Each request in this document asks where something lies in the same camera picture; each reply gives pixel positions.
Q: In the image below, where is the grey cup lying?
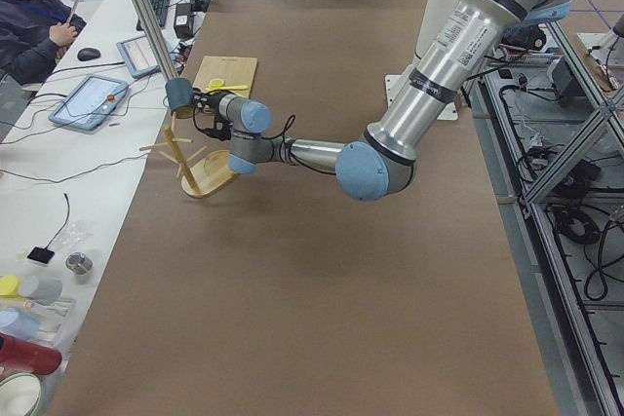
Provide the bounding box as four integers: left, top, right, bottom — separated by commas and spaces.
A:
18, 276, 62, 305

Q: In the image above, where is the black keyboard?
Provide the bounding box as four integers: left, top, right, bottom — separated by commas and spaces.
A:
149, 0, 170, 28

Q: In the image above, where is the red thermos bottle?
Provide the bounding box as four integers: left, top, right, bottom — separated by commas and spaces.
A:
1, 333, 62, 375

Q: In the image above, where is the teach pendant tablet far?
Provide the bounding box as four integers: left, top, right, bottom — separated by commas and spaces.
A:
116, 34, 160, 79

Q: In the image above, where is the white green-rimmed bowl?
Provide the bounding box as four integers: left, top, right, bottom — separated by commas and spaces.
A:
0, 373, 44, 416

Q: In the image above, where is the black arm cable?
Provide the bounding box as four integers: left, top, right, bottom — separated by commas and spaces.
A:
192, 103, 337, 174

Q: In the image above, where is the bamboo cutting board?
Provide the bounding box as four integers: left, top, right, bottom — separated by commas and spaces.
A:
193, 56, 257, 97

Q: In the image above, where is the seated person in blue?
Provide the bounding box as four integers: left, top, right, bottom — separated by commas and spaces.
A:
1, 0, 86, 85

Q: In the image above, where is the yellow cup lying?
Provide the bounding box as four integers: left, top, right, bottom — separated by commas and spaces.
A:
0, 275, 21, 298

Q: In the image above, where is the blue-grey cup yellow inside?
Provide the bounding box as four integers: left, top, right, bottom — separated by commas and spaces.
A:
165, 77, 194, 119

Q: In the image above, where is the lemon slice by knife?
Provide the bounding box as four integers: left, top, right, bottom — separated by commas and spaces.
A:
207, 78, 225, 91

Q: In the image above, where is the teach pendant tablet near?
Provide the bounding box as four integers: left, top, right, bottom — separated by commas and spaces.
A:
49, 74, 129, 132

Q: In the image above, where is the aluminium frame post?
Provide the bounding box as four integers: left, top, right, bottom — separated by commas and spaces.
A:
131, 0, 178, 84

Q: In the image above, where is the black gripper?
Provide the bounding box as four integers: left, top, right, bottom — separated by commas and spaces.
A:
193, 90, 222, 113

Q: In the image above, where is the yellow plastic knife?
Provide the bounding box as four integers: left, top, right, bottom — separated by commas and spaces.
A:
205, 85, 249, 93

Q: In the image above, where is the light blue cup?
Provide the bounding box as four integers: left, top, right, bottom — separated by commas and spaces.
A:
1, 308, 40, 340

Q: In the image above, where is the wooden cup storage rack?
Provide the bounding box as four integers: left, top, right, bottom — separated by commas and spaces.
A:
139, 112, 238, 199

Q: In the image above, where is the teach pendant tablet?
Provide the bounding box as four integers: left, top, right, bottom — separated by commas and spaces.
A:
116, 34, 160, 79
49, 74, 129, 132

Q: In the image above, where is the black square sensor pad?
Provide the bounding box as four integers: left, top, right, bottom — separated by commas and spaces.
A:
26, 246, 55, 265

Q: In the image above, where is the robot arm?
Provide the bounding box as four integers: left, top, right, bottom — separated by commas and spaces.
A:
193, 0, 571, 201

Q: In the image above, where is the black power adapter box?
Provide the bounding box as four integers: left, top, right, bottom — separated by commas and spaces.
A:
174, 3, 194, 40

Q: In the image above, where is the black computer mouse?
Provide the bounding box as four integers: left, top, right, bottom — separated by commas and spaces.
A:
77, 47, 101, 61

